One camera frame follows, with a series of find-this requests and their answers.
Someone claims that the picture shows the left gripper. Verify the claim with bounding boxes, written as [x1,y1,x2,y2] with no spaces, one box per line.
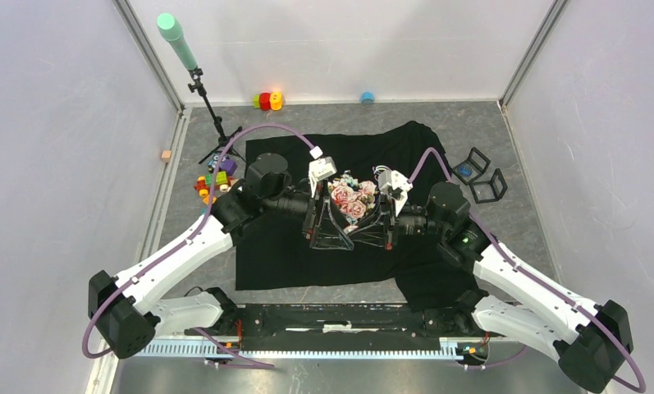
[262,177,353,250]

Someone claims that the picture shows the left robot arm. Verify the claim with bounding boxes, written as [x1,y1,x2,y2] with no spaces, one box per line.
[82,149,336,359]

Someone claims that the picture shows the green microphone on stand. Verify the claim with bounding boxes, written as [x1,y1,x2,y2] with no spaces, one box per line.
[156,13,245,164]

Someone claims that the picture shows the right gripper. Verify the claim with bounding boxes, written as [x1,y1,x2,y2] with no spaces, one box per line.
[345,193,448,250]

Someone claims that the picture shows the red duplo car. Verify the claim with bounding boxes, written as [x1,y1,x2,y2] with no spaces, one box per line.
[194,171,236,198]

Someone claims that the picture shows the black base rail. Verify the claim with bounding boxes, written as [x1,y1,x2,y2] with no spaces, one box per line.
[206,303,490,351]

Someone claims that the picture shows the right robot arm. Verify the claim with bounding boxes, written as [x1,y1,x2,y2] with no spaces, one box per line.
[345,182,633,393]

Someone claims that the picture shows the purple cube block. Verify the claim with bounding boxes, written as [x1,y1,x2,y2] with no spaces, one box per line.
[219,158,238,176]

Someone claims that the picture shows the wooden cube on rail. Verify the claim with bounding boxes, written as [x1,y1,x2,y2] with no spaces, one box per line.
[161,150,172,163]

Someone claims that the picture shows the black floral t-shirt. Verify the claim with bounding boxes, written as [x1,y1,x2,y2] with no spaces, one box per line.
[236,121,478,310]

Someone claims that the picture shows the blue cup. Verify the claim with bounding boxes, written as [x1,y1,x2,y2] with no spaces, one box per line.
[359,91,376,105]

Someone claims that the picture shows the owl eight toy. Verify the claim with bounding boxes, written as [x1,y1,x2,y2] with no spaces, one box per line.
[207,154,224,172]

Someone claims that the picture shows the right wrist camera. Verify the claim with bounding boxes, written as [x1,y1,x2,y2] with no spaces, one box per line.
[377,169,413,217]

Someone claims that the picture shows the blue round brooch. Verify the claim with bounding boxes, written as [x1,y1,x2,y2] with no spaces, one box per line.
[458,165,473,177]

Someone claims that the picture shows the red yellow green toy rings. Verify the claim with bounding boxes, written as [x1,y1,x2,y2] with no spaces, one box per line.
[252,91,285,112]

